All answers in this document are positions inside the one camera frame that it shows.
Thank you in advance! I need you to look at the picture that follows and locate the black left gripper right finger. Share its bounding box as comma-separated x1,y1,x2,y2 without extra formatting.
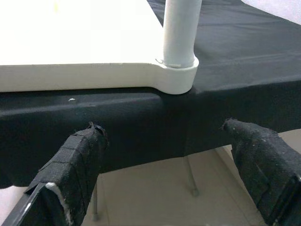
222,118,301,226

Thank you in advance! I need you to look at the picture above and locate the white plastic table leg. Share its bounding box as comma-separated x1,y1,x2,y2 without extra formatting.
162,0,203,68

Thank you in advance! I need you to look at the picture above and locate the white plastic children table top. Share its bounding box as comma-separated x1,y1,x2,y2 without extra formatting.
0,0,200,95

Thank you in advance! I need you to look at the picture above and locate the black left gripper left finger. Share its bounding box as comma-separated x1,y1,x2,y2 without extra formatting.
3,121,110,226

